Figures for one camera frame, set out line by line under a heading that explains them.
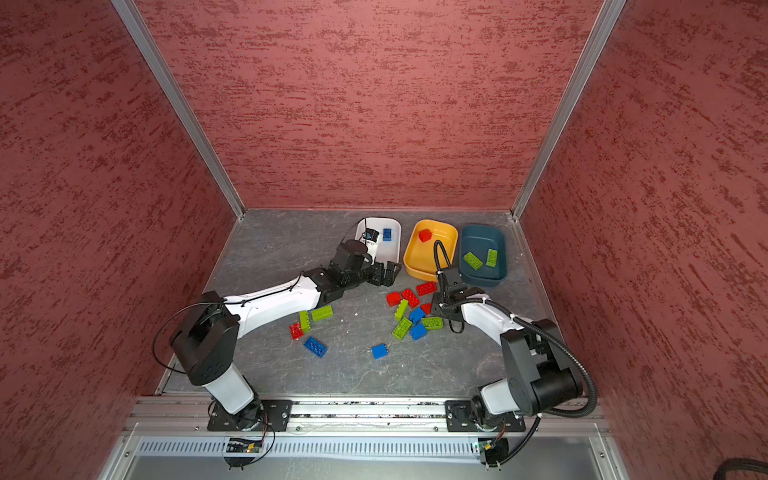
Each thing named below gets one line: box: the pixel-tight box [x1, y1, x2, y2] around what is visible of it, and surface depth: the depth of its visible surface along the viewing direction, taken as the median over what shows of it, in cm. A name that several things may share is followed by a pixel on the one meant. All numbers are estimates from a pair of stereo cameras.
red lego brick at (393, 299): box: [386, 292, 402, 308], surface depth 98 cm
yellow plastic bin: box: [404, 220, 458, 282], surface depth 112 cm
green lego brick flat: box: [392, 317, 412, 341], surface depth 91 cm
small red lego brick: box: [289, 322, 304, 341], surface depth 89 cm
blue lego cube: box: [409, 307, 426, 325], surface depth 91 cm
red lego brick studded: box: [401, 288, 421, 309], surface depth 96 cm
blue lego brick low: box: [410, 323, 427, 341], surface depth 91 cm
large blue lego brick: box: [303, 337, 327, 358], surface depth 87 cm
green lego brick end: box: [486, 248, 498, 267], surface depth 108 cm
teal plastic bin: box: [459, 225, 508, 287], surface depth 106 cm
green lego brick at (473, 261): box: [463, 252, 483, 270], surface depth 105 cm
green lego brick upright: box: [394, 299, 409, 321], surface depth 93 cm
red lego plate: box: [416, 282, 437, 296], surface depth 99 cm
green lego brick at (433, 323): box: [422, 316, 444, 330], surface depth 91 cm
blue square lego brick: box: [371, 343, 389, 360], surface depth 87 cm
